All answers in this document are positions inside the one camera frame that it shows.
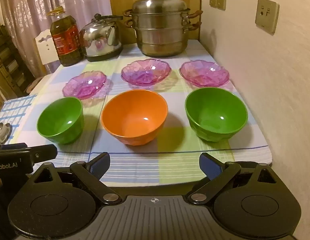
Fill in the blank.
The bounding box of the large green bowl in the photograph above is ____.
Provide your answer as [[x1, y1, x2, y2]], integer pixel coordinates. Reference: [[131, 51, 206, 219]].
[[185, 88, 248, 143]]

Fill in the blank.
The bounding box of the small round metal object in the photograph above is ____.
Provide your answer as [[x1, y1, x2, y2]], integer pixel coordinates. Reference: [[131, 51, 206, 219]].
[[0, 122, 13, 144]]

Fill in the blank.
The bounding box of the stainless steel kettle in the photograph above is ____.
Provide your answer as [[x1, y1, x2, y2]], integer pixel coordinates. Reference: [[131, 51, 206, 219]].
[[79, 14, 123, 62]]

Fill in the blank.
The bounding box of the cooking oil bottle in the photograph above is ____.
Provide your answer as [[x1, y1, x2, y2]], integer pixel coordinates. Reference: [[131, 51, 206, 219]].
[[47, 6, 84, 67]]

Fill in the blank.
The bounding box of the steel steamer pot lid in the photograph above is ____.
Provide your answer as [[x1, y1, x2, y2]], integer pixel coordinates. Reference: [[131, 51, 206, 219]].
[[132, 0, 191, 15]]

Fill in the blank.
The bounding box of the stainless steel steamer pot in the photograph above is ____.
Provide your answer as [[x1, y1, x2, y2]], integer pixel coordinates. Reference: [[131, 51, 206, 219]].
[[123, 9, 203, 58]]

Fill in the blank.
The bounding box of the sheer patterned curtain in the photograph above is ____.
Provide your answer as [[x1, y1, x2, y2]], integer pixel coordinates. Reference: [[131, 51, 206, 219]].
[[0, 0, 113, 78]]

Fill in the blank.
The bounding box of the dark wooden shelf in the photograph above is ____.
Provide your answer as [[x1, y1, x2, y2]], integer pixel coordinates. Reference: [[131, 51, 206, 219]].
[[0, 16, 30, 98]]

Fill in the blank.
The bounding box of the blue checked cloth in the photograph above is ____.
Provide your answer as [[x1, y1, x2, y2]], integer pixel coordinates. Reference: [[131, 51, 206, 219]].
[[0, 94, 37, 145]]

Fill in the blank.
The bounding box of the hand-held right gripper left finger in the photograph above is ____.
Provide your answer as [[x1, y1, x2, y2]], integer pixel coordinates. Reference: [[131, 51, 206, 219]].
[[28, 152, 123, 205]]

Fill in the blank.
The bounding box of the green plate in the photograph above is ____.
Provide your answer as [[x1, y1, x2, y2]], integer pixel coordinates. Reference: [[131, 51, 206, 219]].
[[36, 97, 84, 145]]

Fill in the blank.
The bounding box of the pastel checked tablecloth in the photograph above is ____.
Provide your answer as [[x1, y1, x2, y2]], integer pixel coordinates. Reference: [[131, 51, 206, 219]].
[[0, 39, 273, 188]]

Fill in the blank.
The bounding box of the orange bowl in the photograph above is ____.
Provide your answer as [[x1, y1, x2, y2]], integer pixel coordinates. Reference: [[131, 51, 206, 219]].
[[100, 90, 169, 146]]

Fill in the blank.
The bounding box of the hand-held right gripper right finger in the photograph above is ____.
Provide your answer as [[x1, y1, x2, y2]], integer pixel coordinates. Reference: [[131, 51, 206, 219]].
[[186, 152, 283, 205]]

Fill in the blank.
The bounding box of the large beige wall socket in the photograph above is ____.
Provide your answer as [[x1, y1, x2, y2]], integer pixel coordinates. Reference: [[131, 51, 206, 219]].
[[255, 0, 280, 34]]

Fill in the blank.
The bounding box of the white chair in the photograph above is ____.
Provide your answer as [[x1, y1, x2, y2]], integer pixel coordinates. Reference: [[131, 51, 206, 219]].
[[26, 29, 61, 94]]

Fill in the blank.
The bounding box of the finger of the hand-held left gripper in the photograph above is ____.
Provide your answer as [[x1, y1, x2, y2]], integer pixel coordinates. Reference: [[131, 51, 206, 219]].
[[0, 142, 58, 166]]

